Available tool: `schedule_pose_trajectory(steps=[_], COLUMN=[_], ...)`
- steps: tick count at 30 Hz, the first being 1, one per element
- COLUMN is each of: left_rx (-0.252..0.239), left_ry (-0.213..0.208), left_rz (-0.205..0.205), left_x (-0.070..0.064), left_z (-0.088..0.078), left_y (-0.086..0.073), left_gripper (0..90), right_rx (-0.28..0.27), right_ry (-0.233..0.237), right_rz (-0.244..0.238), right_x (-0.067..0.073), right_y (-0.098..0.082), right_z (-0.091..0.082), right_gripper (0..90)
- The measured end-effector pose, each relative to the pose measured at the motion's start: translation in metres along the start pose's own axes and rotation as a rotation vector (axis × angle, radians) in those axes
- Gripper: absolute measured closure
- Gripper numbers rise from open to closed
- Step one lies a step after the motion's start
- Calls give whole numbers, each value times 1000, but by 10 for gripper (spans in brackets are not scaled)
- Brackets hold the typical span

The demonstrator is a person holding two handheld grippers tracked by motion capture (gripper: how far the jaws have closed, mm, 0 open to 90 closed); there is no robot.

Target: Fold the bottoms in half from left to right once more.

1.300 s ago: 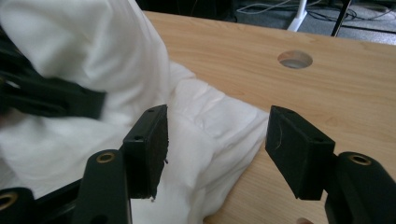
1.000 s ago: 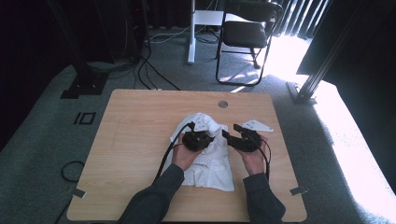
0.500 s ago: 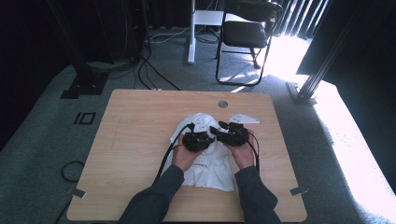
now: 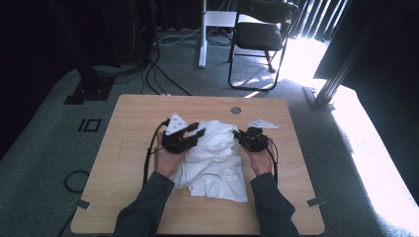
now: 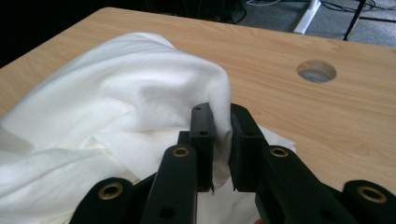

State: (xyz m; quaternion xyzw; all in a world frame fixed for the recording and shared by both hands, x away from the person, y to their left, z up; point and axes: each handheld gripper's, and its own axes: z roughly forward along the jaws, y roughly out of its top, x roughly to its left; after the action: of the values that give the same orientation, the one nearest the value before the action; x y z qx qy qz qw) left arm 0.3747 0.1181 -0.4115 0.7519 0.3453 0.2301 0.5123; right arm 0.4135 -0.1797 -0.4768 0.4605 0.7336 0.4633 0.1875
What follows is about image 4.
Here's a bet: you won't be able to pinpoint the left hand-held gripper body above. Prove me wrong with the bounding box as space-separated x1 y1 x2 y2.
161 113 198 154

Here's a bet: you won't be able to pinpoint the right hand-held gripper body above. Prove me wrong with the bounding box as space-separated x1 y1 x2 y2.
239 118 280 153

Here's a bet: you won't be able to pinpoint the white skirt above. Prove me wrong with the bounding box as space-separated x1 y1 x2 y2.
172 118 250 204

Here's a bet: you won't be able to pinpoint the person's right hand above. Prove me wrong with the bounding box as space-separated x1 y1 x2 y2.
246 139 276 177

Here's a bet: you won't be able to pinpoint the person's left hand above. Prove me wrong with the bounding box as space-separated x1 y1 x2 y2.
153 131 186 180

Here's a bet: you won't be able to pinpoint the black folding chair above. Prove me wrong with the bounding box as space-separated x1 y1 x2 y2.
227 0 301 93

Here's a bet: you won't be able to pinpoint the dark equipment rack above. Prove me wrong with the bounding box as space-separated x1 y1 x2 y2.
98 0 159 67

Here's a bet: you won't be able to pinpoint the dark pleated curtain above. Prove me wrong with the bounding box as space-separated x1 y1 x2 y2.
290 0 350 42

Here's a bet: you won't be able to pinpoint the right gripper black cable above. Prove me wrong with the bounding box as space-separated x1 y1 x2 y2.
265 137 281 187

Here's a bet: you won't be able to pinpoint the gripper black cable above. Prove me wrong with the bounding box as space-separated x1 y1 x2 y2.
265 137 281 187
141 118 170 189

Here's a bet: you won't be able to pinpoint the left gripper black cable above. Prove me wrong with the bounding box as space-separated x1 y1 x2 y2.
141 118 170 189

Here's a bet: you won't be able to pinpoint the black floor cables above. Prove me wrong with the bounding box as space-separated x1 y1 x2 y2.
141 57 192 97

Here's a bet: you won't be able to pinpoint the white desk frame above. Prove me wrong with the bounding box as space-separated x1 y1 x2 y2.
197 0 238 69

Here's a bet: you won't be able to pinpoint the aluminium profile post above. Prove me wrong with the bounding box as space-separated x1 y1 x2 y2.
302 0 386 112

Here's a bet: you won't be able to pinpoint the white floor cable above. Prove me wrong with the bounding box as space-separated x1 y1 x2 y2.
154 28 204 47

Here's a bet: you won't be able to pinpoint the black stand with base plate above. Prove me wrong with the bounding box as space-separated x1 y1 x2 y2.
48 0 117 106

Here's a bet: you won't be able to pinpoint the black cable loop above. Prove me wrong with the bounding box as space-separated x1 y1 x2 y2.
63 170 91 194

